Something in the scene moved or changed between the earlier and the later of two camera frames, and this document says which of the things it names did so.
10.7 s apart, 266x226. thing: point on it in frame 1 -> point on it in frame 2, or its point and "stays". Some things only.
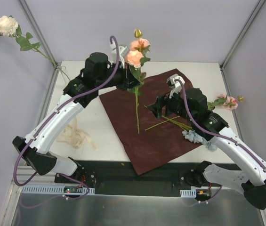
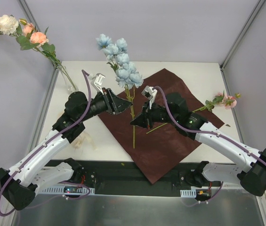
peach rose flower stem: [135, 59] -> [33, 39]
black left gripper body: [128, 80] -> [110, 101]
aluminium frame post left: [55, 64] stays
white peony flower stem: [7, 25] stays
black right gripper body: [163, 106] -> [149, 117]
